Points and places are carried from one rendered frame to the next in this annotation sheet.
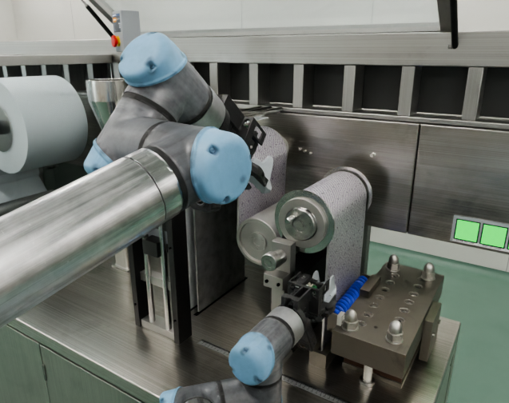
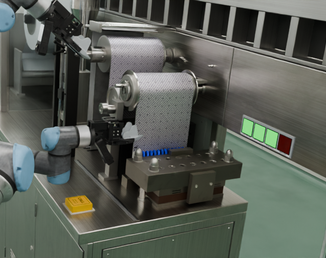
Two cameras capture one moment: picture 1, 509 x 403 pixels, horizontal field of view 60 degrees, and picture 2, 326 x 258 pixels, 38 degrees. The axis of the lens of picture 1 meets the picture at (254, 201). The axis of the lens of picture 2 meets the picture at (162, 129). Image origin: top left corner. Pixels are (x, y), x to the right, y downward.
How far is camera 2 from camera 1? 1.10 m
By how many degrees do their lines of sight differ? 24
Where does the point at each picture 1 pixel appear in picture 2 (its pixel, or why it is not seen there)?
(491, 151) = (262, 70)
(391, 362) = (143, 180)
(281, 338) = (68, 133)
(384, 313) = (168, 162)
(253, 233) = (111, 97)
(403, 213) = (222, 110)
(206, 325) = (87, 156)
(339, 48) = not seen: outside the picture
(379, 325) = not seen: hidden behind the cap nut
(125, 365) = not seen: hidden behind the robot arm
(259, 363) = (47, 136)
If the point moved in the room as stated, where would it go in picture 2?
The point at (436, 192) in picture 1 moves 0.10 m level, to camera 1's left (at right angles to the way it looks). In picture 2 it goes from (237, 97) to (211, 91)
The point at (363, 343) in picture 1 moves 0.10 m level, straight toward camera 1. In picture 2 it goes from (135, 167) to (113, 174)
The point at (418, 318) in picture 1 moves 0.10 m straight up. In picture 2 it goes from (183, 169) to (187, 142)
